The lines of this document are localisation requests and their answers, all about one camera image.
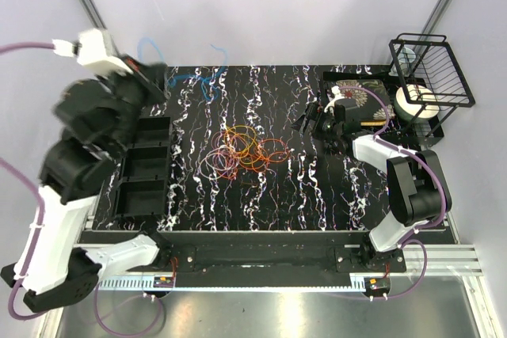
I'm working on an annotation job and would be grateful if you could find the blue thin cable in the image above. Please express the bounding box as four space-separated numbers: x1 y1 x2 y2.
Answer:
137 36 230 101

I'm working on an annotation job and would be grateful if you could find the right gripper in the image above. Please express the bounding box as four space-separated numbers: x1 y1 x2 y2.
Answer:
288 103 342 145

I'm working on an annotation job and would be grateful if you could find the orange thin cable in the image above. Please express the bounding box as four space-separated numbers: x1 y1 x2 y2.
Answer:
221 138 296 187

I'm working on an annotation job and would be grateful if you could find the floral patterned box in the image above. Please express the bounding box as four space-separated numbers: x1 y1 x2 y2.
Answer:
326 79 395 127

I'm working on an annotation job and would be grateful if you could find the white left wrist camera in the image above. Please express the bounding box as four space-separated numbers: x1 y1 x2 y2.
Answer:
52 28 133 78

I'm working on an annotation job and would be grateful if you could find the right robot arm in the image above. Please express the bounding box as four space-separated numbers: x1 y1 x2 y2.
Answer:
292 102 452 272

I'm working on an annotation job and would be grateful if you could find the white thin cable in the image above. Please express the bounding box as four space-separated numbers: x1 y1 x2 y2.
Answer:
199 146 238 180

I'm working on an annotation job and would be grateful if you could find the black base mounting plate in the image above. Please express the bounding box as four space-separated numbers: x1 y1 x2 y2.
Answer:
173 245 406 290

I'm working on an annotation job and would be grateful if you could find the black wire dish rack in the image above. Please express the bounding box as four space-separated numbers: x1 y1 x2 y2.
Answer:
389 32 475 147

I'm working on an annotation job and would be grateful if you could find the yellow thin cable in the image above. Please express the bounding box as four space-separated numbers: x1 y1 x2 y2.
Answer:
223 125 262 171

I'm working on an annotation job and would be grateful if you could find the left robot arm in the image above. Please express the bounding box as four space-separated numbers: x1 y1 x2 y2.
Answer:
1 55 172 318

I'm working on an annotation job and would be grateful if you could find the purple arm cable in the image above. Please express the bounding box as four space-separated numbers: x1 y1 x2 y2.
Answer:
336 85 444 228
0 41 55 56

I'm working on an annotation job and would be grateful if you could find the glass cup in rack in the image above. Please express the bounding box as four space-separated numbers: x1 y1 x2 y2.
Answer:
398 47 417 77

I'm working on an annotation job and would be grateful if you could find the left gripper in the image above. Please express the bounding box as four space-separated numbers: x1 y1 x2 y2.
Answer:
102 52 173 150

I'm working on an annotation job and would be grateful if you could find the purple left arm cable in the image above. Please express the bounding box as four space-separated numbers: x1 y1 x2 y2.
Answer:
0 41 55 56

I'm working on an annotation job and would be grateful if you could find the white round bowl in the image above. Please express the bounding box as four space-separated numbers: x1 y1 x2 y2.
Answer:
395 84 440 123

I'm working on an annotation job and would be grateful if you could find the black three-compartment tray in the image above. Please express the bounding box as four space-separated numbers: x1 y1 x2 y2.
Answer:
112 116 172 222

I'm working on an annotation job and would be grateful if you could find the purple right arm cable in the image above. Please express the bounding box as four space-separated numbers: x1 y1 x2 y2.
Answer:
336 85 444 228

